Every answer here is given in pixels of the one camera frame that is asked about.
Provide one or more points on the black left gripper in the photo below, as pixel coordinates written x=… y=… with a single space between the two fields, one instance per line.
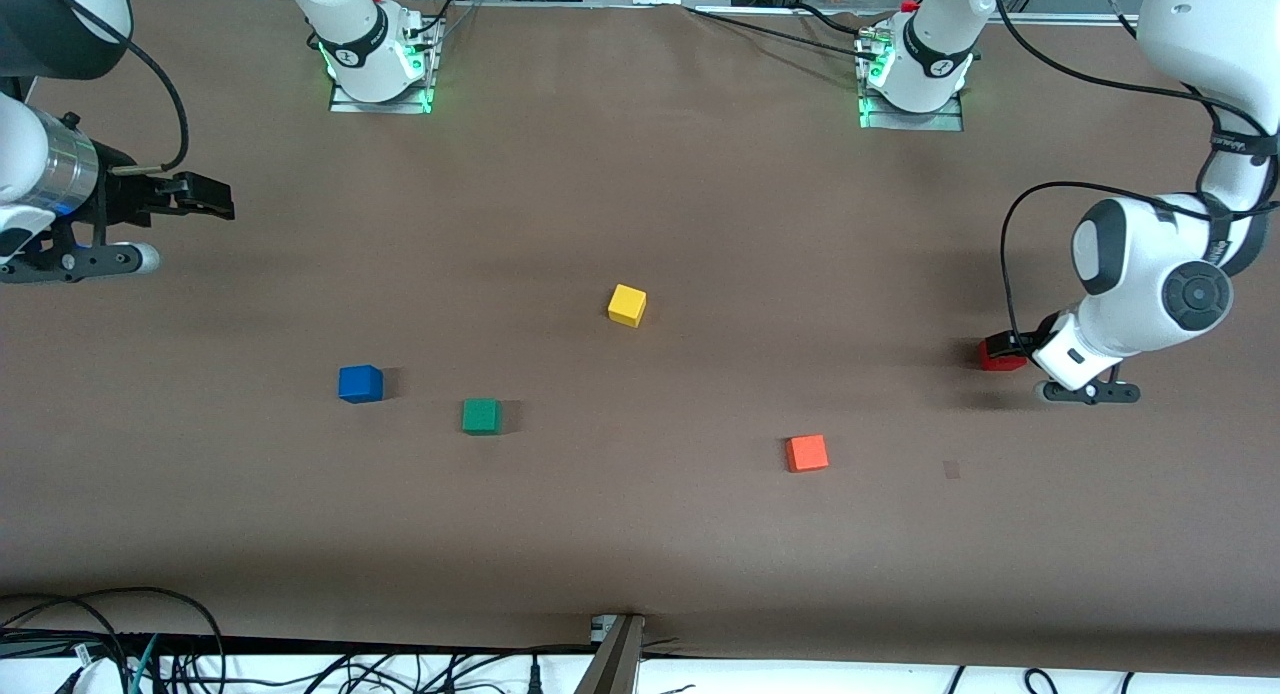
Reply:
x=1043 y=329

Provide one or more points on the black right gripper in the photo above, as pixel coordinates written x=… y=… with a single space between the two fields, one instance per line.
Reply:
x=122 y=200

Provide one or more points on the red wooden block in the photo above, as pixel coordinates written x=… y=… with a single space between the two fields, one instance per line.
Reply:
x=992 y=360

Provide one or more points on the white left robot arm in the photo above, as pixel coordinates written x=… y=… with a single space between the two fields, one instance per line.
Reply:
x=1150 y=274

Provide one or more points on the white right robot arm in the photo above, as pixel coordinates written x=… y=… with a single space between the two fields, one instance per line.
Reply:
x=30 y=164

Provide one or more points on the orange wooden block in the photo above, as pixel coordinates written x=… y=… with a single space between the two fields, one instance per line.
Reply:
x=806 y=453

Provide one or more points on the blue wooden block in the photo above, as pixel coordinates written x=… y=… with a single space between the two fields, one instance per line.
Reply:
x=360 y=384

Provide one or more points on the green wooden block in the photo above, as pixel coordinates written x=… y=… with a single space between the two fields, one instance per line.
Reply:
x=481 y=416

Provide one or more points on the yellow wooden block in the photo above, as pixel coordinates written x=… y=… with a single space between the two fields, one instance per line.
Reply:
x=627 y=305

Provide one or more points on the brown table cover sheet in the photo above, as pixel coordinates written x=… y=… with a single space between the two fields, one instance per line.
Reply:
x=640 y=534

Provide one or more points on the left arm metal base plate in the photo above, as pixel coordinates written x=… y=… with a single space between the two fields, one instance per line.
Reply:
x=950 y=122

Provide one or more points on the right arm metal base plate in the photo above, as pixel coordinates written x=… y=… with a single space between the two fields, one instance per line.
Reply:
x=420 y=84

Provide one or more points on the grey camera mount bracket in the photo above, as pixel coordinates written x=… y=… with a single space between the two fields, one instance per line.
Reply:
x=612 y=659

